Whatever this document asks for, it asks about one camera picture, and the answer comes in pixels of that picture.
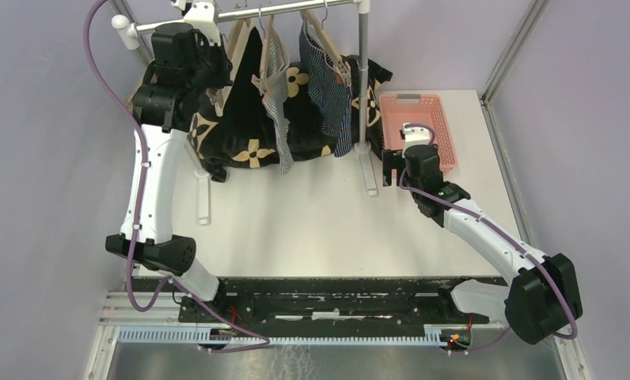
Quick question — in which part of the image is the beige clip hanger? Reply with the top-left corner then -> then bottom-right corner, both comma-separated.
207,19 -> 255,117

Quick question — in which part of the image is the black underwear cream waistband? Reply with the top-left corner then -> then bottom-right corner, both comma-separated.
191,28 -> 279,183

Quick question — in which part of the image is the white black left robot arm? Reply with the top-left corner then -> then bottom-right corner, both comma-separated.
105,22 -> 231,322

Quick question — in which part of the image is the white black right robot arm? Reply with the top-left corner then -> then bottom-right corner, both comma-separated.
381,144 -> 583,344

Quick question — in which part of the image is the beige hanger with striped underwear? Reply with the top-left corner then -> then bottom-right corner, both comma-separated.
252,7 -> 285,96

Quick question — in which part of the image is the grey white striped underwear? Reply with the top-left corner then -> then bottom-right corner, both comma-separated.
261,47 -> 294,175

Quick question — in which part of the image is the beige hanger with navy underwear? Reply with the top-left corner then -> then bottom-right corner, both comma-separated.
301,1 -> 351,85

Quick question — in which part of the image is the navy striped underwear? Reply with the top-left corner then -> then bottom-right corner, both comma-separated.
298,22 -> 354,158

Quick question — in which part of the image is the pink plastic basket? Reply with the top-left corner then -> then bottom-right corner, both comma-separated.
378,92 -> 457,175

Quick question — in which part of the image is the black floral blanket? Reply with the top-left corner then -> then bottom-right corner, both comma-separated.
186,54 -> 394,170

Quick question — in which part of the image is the silver white clothes rack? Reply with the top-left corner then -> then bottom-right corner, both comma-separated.
112,1 -> 378,225

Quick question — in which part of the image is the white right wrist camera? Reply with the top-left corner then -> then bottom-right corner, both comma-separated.
400,123 -> 436,155

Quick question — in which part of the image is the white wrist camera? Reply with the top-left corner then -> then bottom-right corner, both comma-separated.
170,0 -> 222,47
400,123 -> 436,155

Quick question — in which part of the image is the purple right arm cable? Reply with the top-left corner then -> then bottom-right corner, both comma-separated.
397,123 -> 579,355

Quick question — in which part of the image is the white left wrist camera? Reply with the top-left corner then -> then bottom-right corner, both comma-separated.
170,0 -> 222,47

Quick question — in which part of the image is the light blue cable duct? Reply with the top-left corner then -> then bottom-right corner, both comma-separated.
116,325 -> 447,348

